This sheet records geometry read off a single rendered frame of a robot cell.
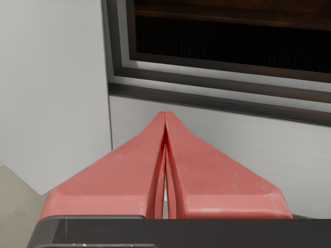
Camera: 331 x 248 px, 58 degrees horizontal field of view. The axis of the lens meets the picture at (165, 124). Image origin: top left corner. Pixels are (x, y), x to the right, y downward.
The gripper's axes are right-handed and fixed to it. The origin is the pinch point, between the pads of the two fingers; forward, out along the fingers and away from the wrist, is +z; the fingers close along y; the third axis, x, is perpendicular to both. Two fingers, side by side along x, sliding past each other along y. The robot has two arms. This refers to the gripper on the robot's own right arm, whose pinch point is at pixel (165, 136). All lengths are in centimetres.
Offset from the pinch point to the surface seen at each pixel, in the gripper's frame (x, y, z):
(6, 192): 146, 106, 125
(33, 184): 16.5, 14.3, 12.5
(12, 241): 207, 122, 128
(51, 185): 15.9, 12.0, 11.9
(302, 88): 3.3, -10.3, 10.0
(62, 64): 1.9, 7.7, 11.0
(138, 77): 3.3, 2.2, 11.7
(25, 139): 10.2, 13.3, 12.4
